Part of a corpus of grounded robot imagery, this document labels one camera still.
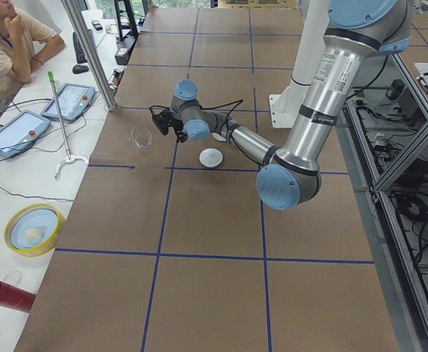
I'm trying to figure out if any teach pendant tablet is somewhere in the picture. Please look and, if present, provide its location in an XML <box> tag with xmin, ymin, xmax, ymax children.
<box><xmin>57</xmin><ymin>83</ymin><xmax>95</xmax><ymax>122</ymax></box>
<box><xmin>0</xmin><ymin>110</ymin><xmax>51</xmax><ymax>158</ymax></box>

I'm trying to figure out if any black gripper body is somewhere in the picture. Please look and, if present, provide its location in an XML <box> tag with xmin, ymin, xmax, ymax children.
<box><xmin>170</xmin><ymin>117</ymin><xmax>184</xmax><ymax>136</ymax></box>

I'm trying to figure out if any black computer mouse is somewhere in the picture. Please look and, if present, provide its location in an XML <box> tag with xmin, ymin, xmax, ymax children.
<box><xmin>72</xmin><ymin>65</ymin><xmax>89</xmax><ymax>75</ymax></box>

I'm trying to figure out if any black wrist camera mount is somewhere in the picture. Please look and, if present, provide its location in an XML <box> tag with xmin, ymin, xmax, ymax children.
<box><xmin>152</xmin><ymin>109</ymin><xmax>174</xmax><ymax>136</ymax></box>

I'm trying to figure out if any white mug lid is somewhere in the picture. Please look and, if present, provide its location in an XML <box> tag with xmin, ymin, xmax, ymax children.
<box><xmin>199</xmin><ymin>148</ymin><xmax>223</xmax><ymax>169</ymax></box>

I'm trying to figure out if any near teach pendant tablet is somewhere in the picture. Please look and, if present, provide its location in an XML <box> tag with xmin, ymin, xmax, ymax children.
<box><xmin>0</xmin><ymin>110</ymin><xmax>51</xmax><ymax>158</ymax></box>

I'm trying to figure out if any green handled reacher grabber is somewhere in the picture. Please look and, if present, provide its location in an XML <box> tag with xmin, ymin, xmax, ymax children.
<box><xmin>48</xmin><ymin>71</ymin><xmax>89</xmax><ymax>180</ymax></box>

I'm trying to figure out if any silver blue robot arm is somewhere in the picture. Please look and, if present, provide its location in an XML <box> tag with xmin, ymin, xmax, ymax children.
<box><xmin>165</xmin><ymin>1</ymin><xmax>413</xmax><ymax>210</ymax></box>

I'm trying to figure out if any white camera pole with base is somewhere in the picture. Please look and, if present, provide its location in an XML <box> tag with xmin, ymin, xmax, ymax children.
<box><xmin>269</xmin><ymin>0</ymin><xmax>329</xmax><ymax>128</ymax></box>

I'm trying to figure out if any aluminium frame post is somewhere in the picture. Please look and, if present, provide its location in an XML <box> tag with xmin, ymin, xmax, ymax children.
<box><xmin>62</xmin><ymin>0</ymin><xmax>117</xmax><ymax>111</ymax></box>

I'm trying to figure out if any red cardboard tube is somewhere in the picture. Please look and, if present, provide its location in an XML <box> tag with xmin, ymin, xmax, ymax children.
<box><xmin>0</xmin><ymin>281</ymin><xmax>36</xmax><ymax>313</ymax></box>

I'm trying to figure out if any yellow tape roll with plate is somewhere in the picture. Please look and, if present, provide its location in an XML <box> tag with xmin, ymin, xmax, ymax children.
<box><xmin>4</xmin><ymin>203</ymin><xmax>66</xmax><ymax>257</ymax></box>

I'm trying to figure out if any far teach pendant tablet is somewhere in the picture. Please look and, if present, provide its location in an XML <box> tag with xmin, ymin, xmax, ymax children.
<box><xmin>57</xmin><ymin>83</ymin><xmax>95</xmax><ymax>122</ymax></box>

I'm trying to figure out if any person in beige shirt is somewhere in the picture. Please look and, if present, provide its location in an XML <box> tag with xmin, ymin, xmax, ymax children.
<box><xmin>0</xmin><ymin>1</ymin><xmax>65</xmax><ymax>99</ymax></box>

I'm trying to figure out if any black keyboard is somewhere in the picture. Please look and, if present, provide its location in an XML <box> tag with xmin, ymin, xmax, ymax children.
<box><xmin>72</xmin><ymin>32</ymin><xmax>87</xmax><ymax>64</ymax></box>

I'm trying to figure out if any brown paper table cover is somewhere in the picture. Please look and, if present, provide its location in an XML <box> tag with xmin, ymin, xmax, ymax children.
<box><xmin>16</xmin><ymin>9</ymin><xmax>399</xmax><ymax>351</ymax></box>

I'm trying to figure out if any white enamel mug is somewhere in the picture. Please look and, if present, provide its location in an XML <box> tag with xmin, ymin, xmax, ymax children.
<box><xmin>211</xmin><ymin>132</ymin><xmax>229</xmax><ymax>143</ymax></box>

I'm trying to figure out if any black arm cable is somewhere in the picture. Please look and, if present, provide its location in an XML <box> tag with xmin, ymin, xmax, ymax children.
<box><xmin>149</xmin><ymin>98</ymin><xmax>246</xmax><ymax>140</ymax></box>

